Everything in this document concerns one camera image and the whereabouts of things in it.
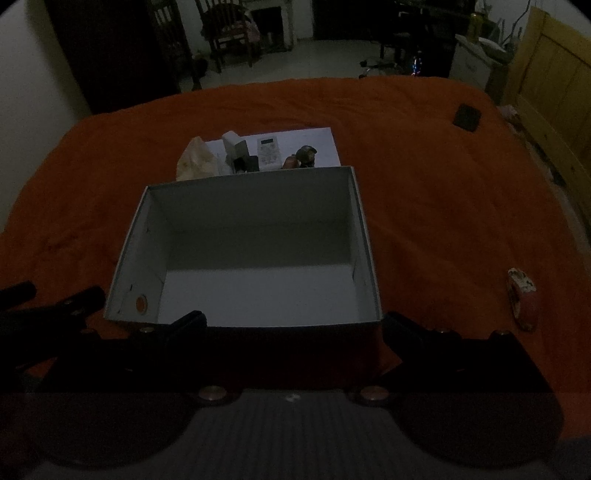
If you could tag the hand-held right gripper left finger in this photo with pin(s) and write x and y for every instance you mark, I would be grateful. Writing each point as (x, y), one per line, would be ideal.
(187, 323)

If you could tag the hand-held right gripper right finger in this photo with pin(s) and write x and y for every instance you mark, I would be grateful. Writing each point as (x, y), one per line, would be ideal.
(402, 325)

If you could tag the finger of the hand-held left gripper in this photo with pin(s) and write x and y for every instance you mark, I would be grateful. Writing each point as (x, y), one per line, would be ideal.
(16, 294)
(78, 302)

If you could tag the white cardboard box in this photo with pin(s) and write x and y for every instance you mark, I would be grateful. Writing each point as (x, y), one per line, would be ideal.
(258, 258)

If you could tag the white remote control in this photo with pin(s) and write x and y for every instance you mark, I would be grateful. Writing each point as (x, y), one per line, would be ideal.
(268, 153)

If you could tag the red and white toy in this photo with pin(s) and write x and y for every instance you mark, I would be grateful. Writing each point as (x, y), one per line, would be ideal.
(522, 300)

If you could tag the orange blanket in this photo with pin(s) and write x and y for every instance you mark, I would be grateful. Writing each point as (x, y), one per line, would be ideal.
(438, 198)

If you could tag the small black block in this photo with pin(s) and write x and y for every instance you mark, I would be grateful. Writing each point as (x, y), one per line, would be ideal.
(245, 164)

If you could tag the white power adapter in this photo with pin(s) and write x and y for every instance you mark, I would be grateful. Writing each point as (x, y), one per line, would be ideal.
(234, 145)

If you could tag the small brown figurine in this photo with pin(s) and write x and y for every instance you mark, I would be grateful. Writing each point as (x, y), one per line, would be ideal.
(290, 162)

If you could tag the dark animal figurine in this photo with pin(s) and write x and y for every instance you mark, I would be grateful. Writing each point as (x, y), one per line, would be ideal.
(305, 156)

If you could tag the white paper board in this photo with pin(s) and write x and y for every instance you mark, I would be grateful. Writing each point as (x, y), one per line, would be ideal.
(314, 147)

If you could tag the black wallet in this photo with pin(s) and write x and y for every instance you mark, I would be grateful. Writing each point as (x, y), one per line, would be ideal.
(467, 117)

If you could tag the dark wooden wardrobe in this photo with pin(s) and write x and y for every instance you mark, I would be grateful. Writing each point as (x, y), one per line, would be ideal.
(115, 50)

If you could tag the colourful glowing light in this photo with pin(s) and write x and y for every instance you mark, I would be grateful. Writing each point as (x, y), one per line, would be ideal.
(418, 64)

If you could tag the white cabinet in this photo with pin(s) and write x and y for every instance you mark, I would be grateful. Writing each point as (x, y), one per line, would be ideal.
(475, 62)

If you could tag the dark wooden chair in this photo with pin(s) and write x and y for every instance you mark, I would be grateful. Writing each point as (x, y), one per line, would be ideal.
(226, 30)
(168, 41)

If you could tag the wooden bed board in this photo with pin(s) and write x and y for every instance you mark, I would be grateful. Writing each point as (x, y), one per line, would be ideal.
(551, 87)

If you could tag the yellow can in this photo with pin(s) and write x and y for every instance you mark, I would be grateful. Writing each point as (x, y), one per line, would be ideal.
(474, 26)

